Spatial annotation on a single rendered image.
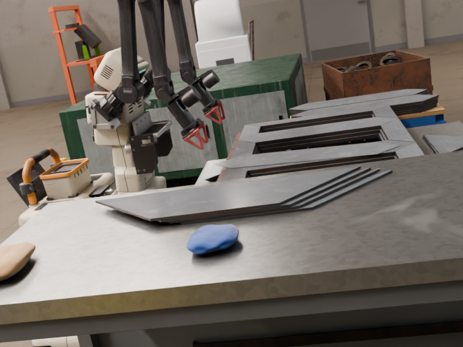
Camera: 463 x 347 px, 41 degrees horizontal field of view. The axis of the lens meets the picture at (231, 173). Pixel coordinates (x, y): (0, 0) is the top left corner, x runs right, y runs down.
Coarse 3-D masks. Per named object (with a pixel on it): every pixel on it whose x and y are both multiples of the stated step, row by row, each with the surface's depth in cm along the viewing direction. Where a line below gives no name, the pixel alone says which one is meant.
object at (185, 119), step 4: (184, 112) 229; (188, 112) 230; (176, 116) 230; (180, 116) 229; (184, 116) 229; (188, 116) 230; (192, 116) 232; (180, 120) 230; (184, 120) 229; (188, 120) 229; (192, 120) 230; (196, 120) 232; (180, 124) 231; (184, 124) 230; (188, 124) 230; (192, 124) 227; (184, 128) 231; (192, 128) 232; (184, 132) 228
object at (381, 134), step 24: (312, 120) 307; (336, 120) 305; (264, 144) 279; (288, 144) 277; (312, 144) 275; (408, 144) 235; (240, 168) 242; (264, 168) 236; (288, 168) 235; (312, 168) 233
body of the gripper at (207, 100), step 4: (204, 92) 270; (208, 92) 271; (204, 96) 270; (208, 96) 270; (200, 100) 271; (204, 100) 270; (208, 100) 270; (212, 100) 271; (204, 104) 271; (208, 104) 270; (212, 104) 268; (204, 108) 269
